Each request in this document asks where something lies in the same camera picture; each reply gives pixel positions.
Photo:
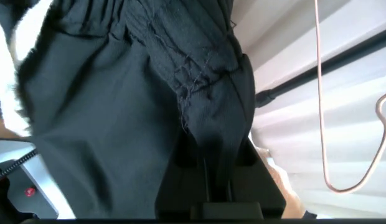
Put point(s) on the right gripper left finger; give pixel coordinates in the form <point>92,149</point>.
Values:
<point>177,186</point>

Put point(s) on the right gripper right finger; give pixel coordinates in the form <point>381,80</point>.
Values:
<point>258,183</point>

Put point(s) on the black shorts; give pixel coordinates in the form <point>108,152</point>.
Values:
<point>118,109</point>

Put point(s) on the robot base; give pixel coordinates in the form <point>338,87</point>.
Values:
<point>34,186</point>

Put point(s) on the pink clothes hanger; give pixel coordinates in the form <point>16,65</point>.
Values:
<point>319,77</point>

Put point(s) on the black clothes rack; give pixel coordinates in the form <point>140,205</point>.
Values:
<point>336,63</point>

